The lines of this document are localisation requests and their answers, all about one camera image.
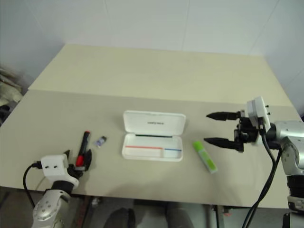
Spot black marker with red cap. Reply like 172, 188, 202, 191
75, 130, 92, 167

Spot white open pencil case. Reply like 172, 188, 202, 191
121, 110, 187, 163

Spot crumpled beige cloth pile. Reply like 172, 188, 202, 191
0, 68, 25, 112

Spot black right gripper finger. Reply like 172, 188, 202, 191
206, 111, 241, 122
204, 137, 235, 150

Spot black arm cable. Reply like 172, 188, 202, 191
22, 161, 44, 208
241, 117, 285, 228

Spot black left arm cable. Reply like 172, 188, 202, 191
22, 161, 44, 208

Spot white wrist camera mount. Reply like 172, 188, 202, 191
40, 153, 80, 189
246, 95, 272, 145

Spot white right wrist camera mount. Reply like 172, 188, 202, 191
246, 95, 272, 145

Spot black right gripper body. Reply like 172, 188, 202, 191
233, 109, 259, 153

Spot green highlighter marker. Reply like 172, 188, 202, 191
192, 141, 218, 174

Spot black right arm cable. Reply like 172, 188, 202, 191
241, 117, 285, 228

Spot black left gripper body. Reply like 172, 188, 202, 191
67, 160, 86, 178

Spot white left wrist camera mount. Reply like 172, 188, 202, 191
40, 153, 80, 189

